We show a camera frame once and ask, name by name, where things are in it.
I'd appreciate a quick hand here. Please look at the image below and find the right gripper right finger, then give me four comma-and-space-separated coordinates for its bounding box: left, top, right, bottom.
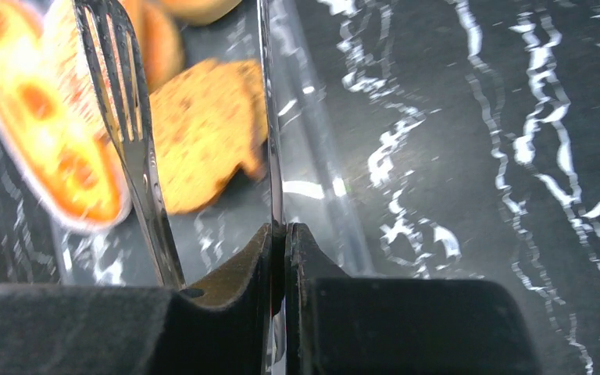
285, 223, 541, 374

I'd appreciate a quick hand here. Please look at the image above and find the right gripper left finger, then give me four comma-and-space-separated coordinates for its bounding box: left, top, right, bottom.
0, 224, 272, 374

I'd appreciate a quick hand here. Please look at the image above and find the fake crusted bread slice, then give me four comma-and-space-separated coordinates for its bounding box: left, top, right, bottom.
150, 59, 268, 215

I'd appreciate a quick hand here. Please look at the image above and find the fake long baguette roll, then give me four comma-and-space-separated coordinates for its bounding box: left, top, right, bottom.
0, 1, 130, 232

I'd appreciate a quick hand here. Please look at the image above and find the orange fake donut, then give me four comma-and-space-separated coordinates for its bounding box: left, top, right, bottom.
161, 0, 241, 26

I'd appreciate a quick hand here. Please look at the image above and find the clear plastic tray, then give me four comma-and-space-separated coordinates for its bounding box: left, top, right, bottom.
20, 0, 379, 289

